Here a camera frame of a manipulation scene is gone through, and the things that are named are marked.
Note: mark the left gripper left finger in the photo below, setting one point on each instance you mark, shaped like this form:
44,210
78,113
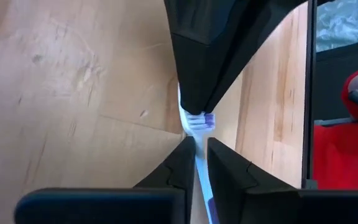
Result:
166,196

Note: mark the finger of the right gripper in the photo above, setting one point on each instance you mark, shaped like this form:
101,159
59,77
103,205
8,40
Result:
204,62

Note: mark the purple and white toothbrush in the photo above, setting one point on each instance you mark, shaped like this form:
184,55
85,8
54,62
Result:
199,124

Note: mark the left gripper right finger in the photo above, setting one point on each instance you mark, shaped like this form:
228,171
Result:
259,202

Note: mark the person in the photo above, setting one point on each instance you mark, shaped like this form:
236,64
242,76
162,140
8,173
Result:
337,155

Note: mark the black aluminium table frame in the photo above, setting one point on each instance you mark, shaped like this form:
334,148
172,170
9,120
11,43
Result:
309,93

